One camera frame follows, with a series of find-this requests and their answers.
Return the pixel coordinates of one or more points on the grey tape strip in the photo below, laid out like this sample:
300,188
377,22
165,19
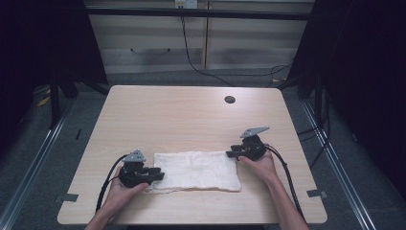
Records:
70,197
317,193

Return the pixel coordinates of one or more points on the black horizontal frame bar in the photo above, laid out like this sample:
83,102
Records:
191,13

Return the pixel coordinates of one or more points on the person's right hand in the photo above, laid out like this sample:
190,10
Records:
263,167

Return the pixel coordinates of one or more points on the person's left hand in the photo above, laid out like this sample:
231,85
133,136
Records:
123,196

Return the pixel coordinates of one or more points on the black metal stand post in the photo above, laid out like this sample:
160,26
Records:
55,105

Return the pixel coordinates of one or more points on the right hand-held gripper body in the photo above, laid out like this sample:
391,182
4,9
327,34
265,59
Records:
253,148

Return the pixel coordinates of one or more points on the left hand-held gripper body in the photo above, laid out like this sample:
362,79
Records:
134,175

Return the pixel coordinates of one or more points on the white towel with label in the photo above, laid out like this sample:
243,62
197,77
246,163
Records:
198,172

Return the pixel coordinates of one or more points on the yellow tape piece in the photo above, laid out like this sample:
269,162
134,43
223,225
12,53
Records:
44,101

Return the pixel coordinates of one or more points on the white wall socket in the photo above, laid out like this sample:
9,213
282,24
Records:
186,4

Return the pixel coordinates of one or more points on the metal floor rail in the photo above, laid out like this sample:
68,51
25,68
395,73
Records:
35,166
341,172

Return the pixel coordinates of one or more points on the dark curtain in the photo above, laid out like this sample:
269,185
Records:
364,80
38,41

